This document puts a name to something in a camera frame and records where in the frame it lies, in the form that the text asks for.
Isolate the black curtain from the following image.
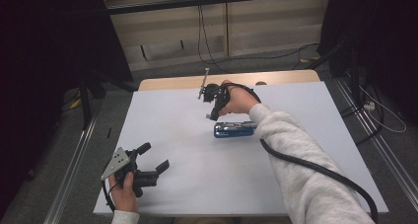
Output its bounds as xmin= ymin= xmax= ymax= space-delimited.
xmin=316 ymin=0 xmax=418 ymax=126
xmin=0 ymin=0 xmax=134 ymax=215

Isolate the black horizontal bar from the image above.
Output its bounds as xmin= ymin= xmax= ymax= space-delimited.
xmin=105 ymin=0 xmax=330 ymax=17

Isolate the black hanging wall cable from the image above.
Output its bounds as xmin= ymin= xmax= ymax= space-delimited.
xmin=196 ymin=4 xmax=229 ymax=74

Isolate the black stand leg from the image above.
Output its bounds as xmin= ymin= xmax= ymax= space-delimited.
xmin=78 ymin=69 xmax=139 ymax=131

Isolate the white floor cable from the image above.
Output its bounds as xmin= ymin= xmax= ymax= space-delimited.
xmin=357 ymin=85 xmax=408 ymax=134

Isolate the white table cover board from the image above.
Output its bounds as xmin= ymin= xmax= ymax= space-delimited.
xmin=93 ymin=81 xmax=389 ymax=217

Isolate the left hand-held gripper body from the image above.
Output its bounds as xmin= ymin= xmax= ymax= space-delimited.
xmin=100 ymin=147 xmax=159 ymax=198

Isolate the metal floor rail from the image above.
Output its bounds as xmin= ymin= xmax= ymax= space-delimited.
xmin=42 ymin=113 xmax=100 ymax=224
xmin=332 ymin=76 xmax=418 ymax=203

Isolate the person's right hand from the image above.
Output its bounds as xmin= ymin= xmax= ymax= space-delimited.
xmin=218 ymin=80 xmax=262 ymax=116

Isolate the hand-held gripper black cable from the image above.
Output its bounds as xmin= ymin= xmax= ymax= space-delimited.
xmin=226 ymin=82 xmax=380 ymax=224
xmin=101 ymin=179 xmax=116 ymax=212

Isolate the wooden table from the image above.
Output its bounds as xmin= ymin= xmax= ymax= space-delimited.
xmin=137 ymin=69 xmax=321 ymax=92

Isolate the left hand-held gripper black cable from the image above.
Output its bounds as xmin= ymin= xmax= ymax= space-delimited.
xmin=101 ymin=179 xmax=116 ymax=212

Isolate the right hand-held gripper black cable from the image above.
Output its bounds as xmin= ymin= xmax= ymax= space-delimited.
xmin=226 ymin=82 xmax=380 ymax=224

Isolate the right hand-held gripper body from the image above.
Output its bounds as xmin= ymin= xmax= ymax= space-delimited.
xmin=197 ymin=67 xmax=231 ymax=108

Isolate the person's left hand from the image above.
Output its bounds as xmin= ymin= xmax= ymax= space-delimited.
xmin=107 ymin=171 xmax=139 ymax=214

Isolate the black floor cable bundle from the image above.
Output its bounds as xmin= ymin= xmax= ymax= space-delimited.
xmin=339 ymin=70 xmax=387 ymax=147

